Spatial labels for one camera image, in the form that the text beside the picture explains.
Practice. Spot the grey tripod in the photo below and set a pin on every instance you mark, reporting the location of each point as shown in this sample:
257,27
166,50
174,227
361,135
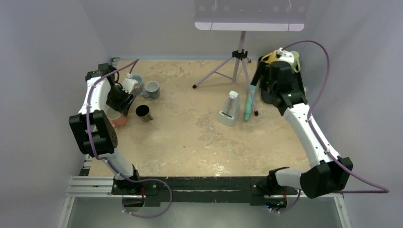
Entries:
241,58

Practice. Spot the teal pen tool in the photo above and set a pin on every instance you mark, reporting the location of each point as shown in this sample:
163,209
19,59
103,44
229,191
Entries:
249,104

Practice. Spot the black tray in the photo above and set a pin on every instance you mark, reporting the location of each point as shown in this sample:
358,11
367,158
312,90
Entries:
264,82

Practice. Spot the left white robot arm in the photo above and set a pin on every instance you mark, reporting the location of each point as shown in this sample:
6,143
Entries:
92,130

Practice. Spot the grey blue small mug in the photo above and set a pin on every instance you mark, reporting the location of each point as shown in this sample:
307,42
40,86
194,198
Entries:
152,90

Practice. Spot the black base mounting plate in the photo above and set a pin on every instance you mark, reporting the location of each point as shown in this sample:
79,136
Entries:
244,189

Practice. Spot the brown dark mug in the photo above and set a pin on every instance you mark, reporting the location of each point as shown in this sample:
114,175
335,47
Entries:
144,113

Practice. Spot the pink mug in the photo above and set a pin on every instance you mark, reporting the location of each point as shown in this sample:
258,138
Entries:
115,118

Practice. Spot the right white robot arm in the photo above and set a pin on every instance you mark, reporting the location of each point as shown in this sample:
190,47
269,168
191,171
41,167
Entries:
328,172

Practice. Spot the aluminium frame rail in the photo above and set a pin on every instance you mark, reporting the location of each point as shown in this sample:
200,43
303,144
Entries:
170,156

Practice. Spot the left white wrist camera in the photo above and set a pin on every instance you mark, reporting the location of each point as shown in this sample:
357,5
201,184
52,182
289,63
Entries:
128,84

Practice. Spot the white metronome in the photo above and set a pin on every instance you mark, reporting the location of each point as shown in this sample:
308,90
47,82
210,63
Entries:
229,113

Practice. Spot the yellow mug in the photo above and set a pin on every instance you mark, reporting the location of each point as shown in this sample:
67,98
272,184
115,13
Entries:
270,57

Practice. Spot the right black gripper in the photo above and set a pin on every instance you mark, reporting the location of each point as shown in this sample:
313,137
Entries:
258,73

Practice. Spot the green mug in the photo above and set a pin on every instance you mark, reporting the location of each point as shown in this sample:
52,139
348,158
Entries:
296,65

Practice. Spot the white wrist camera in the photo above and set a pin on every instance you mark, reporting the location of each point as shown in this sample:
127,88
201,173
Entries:
128,84
285,56

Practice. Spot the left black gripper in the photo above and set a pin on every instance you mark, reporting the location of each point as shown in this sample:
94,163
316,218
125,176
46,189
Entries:
122,106

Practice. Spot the white light panel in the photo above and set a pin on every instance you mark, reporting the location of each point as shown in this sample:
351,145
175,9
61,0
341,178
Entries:
251,15

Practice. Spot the light blue large mug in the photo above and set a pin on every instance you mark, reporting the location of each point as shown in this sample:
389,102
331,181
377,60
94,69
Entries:
138,89

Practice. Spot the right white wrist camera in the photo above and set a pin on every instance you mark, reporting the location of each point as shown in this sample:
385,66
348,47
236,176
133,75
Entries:
285,56

